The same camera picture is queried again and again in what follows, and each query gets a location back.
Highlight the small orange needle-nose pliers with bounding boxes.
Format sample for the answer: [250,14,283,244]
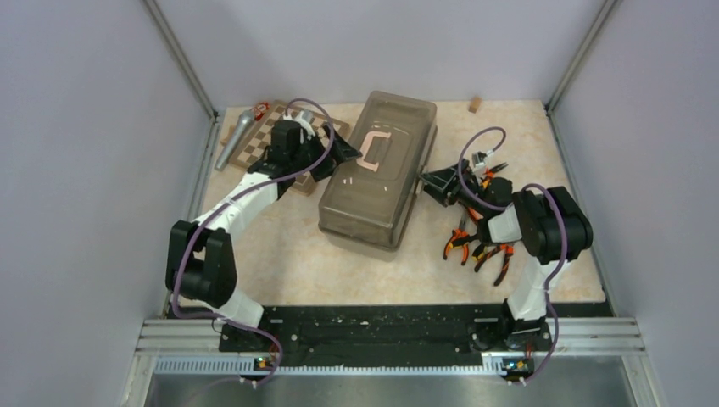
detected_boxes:
[443,214,470,266]

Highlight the translucent beige tool box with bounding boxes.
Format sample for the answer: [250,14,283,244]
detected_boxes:
[318,91,438,261]

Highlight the wooden chessboard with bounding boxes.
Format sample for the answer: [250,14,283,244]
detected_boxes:
[220,100,353,196]

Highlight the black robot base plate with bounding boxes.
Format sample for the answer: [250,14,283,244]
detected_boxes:
[168,303,613,369]

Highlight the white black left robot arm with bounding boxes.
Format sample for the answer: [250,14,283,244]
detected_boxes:
[164,118,363,351]

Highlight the orange black end pliers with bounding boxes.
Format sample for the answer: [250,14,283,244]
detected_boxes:
[473,243,516,287]

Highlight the aluminium frame rail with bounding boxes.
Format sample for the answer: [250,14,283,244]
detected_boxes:
[136,318,645,378]

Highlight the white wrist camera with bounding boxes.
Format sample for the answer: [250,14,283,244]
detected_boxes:
[282,109,316,142]
[471,149,494,175]

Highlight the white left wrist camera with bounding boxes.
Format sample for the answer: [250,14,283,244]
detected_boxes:
[282,109,316,142]

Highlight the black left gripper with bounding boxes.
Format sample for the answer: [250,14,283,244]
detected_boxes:
[293,124,364,184]

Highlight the orange long-nose pliers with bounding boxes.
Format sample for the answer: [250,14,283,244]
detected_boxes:
[480,162,509,188]

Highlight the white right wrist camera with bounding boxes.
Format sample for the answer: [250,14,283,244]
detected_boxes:
[471,149,494,175]

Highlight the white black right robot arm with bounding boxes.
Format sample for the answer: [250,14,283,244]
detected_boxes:
[419,161,594,350]

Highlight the small wooden block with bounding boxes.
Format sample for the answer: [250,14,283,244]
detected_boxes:
[467,97,483,114]

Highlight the red small snack packet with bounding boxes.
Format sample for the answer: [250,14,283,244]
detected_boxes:
[252,101,271,121]

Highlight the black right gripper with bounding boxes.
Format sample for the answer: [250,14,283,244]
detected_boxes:
[418,158,490,216]

